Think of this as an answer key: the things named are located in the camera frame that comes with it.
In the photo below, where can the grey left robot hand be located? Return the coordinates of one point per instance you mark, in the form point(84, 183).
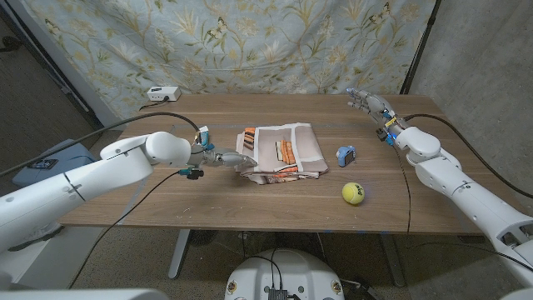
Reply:
point(225, 159)

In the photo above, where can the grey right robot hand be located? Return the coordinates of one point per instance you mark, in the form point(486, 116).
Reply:
point(377, 108)

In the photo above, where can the beige cloth with orange stripes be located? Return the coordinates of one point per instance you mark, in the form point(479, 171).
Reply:
point(308, 150)

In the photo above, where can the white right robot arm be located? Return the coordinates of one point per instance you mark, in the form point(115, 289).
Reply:
point(470, 196)

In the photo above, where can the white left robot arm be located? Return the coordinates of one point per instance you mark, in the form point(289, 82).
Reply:
point(83, 183)

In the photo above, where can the yellow tennis ball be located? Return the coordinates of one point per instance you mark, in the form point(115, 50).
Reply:
point(353, 193)

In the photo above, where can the black backdrop stand pole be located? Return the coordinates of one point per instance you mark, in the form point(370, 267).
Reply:
point(420, 46)
point(93, 121)

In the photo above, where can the white power box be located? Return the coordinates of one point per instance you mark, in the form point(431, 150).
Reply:
point(164, 92)

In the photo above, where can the grey metal table leg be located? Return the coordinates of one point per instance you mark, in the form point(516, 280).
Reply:
point(393, 260)
point(179, 254)

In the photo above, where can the floral printed backdrop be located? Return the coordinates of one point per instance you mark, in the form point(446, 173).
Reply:
point(270, 41)

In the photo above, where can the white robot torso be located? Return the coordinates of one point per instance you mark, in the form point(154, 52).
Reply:
point(287, 271)

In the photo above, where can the blue plastic bin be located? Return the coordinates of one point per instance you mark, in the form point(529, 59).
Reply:
point(71, 158)

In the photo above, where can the small blue toy camera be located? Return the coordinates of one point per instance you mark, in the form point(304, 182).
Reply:
point(345, 156)

